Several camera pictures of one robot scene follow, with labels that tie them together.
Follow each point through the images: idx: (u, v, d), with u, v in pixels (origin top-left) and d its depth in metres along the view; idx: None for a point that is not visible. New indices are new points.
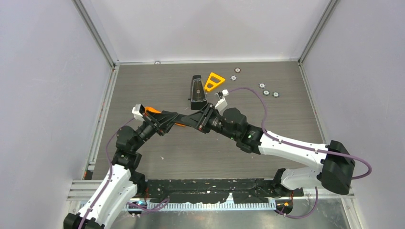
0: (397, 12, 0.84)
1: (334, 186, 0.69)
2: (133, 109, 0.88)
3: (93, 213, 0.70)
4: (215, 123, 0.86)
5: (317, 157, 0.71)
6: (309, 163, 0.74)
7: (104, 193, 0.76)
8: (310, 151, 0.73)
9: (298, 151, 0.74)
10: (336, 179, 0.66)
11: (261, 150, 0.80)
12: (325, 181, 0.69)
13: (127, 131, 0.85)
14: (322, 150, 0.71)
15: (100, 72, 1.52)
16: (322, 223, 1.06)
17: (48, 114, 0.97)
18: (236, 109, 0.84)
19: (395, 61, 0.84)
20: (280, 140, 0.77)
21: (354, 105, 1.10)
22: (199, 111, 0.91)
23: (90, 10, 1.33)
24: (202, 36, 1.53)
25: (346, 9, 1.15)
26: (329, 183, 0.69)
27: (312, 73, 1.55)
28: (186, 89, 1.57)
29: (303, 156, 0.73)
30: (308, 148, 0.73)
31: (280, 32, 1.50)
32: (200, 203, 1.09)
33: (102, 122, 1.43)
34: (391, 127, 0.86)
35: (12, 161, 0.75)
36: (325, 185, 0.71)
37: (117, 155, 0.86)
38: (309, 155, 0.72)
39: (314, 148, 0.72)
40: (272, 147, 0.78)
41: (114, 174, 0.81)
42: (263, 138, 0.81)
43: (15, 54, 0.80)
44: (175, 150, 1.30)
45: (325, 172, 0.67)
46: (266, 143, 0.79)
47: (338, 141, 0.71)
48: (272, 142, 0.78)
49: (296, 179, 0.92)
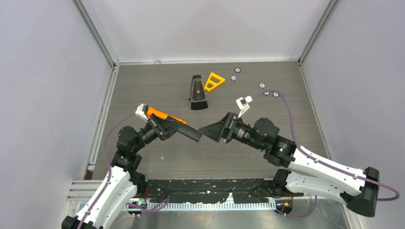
0: (397, 11, 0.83)
1: (360, 209, 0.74)
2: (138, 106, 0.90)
3: (90, 217, 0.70)
4: (241, 133, 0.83)
5: (355, 182, 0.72)
6: (344, 188, 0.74)
7: (103, 196, 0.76)
8: (348, 176, 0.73)
9: (335, 174, 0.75)
10: (369, 206, 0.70)
11: (292, 165, 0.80)
12: (355, 203, 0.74)
13: (129, 131, 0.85)
14: (361, 176, 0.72)
15: (100, 72, 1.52)
16: (322, 223, 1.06)
17: (48, 113, 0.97)
18: (268, 119, 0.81)
19: (396, 60, 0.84)
20: (316, 161, 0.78)
21: (355, 105, 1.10)
22: (220, 122, 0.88)
23: (90, 11, 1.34)
24: (202, 36, 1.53)
25: (347, 9, 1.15)
26: (357, 206, 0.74)
27: (312, 73, 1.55)
28: (186, 89, 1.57)
29: (340, 180, 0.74)
30: (347, 173, 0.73)
31: (280, 32, 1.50)
32: (201, 203, 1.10)
33: (102, 122, 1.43)
34: (391, 126, 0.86)
35: (11, 161, 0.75)
36: (352, 206, 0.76)
37: (117, 156, 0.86)
38: (347, 180, 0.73)
39: (354, 174, 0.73)
40: (307, 165, 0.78)
41: (113, 177, 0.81)
42: (296, 154, 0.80)
43: (15, 54, 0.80)
44: (175, 150, 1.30)
45: (361, 199, 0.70)
46: (300, 160, 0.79)
47: (374, 168, 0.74)
48: (307, 161, 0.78)
49: (308, 187, 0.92)
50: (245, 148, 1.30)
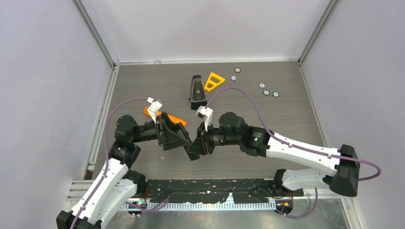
0: (397, 11, 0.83)
1: (343, 190, 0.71)
2: (148, 100, 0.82)
3: (86, 213, 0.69)
4: (216, 139, 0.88)
5: (330, 162, 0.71)
6: (322, 168, 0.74)
7: (99, 191, 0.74)
8: (324, 156, 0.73)
9: (309, 156, 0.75)
10: (347, 184, 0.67)
11: (269, 153, 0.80)
12: (335, 184, 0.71)
13: (128, 121, 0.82)
14: (335, 155, 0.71)
15: (100, 72, 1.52)
16: (322, 223, 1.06)
17: (48, 114, 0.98)
18: (232, 112, 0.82)
19: (395, 61, 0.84)
20: (290, 144, 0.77)
21: (354, 105, 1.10)
22: (197, 138, 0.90)
23: (90, 11, 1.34)
24: (202, 36, 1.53)
25: (346, 9, 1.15)
26: (338, 187, 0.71)
27: (312, 73, 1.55)
28: (186, 89, 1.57)
29: (315, 161, 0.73)
30: (322, 153, 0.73)
31: (280, 32, 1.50)
32: (200, 203, 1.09)
33: (102, 122, 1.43)
34: (391, 127, 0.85)
35: (11, 162, 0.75)
36: (335, 188, 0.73)
37: (114, 147, 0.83)
38: (322, 160, 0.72)
39: (328, 153, 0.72)
40: (282, 150, 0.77)
41: (110, 170, 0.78)
42: (270, 141, 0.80)
43: (16, 55, 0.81)
44: (175, 150, 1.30)
45: (338, 178, 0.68)
46: (274, 147, 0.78)
47: (348, 145, 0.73)
48: (282, 146, 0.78)
49: (300, 180, 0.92)
50: None
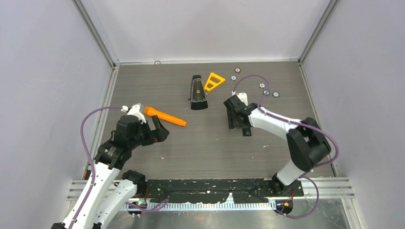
0: (398, 11, 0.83)
1: (299, 160, 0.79)
2: (123, 109, 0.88)
3: (78, 225, 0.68)
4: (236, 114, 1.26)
5: (288, 126, 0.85)
6: (282, 132, 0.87)
7: (88, 201, 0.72)
8: (285, 122, 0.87)
9: (275, 121, 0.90)
10: (296, 145, 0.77)
11: (251, 121, 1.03)
12: (292, 151, 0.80)
13: (130, 119, 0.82)
14: (293, 121, 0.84)
15: (100, 72, 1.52)
16: (322, 223, 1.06)
17: (48, 114, 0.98)
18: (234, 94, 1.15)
19: (396, 61, 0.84)
20: (265, 112, 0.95)
21: (355, 105, 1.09)
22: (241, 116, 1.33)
23: (90, 11, 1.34)
24: (202, 36, 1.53)
25: (346, 9, 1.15)
26: (294, 154, 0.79)
27: (312, 73, 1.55)
28: (185, 89, 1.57)
29: (278, 125, 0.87)
30: (284, 119, 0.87)
31: (280, 31, 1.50)
32: (200, 203, 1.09)
33: (102, 122, 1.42)
34: (392, 126, 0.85)
35: (10, 161, 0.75)
36: (294, 160, 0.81)
37: (101, 150, 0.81)
38: (283, 124, 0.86)
39: (288, 120, 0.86)
40: (258, 117, 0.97)
41: (98, 176, 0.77)
42: (254, 110, 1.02)
43: (15, 55, 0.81)
44: (175, 150, 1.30)
45: (289, 139, 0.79)
46: (255, 114, 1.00)
47: (312, 119, 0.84)
48: (259, 114, 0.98)
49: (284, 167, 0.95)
50: (245, 148, 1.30)
